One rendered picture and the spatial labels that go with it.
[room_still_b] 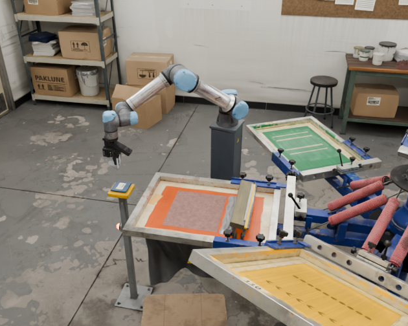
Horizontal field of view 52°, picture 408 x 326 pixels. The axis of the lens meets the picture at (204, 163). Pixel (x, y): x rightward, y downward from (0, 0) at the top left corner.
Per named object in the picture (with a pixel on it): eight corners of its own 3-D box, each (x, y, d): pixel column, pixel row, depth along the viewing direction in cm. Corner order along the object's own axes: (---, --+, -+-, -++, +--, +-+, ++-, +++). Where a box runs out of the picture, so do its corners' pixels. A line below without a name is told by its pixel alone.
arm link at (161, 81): (175, 55, 252) (109, 104, 251) (181, 60, 243) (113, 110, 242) (184, 70, 259) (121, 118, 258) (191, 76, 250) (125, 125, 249)
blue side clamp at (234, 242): (212, 251, 212) (212, 240, 208) (214, 244, 216) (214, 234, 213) (272, 260, 207) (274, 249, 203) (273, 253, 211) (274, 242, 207)
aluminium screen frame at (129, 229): (122, 235, 221) (122, 229, 219) (156, 176, 270) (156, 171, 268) (274, 257, 207) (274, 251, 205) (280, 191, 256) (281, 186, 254)
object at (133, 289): (114, 306, 300) (96, 195, 251) (125, 283, 318) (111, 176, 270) (143, 311, 296) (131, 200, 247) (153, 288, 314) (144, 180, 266)
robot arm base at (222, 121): (220, 116, 291) (221, 103, 286) (241, 120, 286) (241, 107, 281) (212, 125, 279) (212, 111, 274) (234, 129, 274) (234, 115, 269)
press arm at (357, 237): (175, 223, 244) (174, 215, 241) (177, 217, 249) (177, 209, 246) (401, 254, 222) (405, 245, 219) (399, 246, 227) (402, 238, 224)
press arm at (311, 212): (293, 220, 225) (294, 213, 223) (293, 213, 230) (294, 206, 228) (326, 224, 222) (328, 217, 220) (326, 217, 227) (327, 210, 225)
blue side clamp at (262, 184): (230, 190, 259) (230, 181, 255) (231, 186, 263) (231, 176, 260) (279, 196, 253) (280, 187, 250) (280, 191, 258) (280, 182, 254)
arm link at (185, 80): (243, 99, 271) (175, 60, 242) (254, 107, 259) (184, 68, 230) (233, 115, 274) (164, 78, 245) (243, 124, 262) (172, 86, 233)
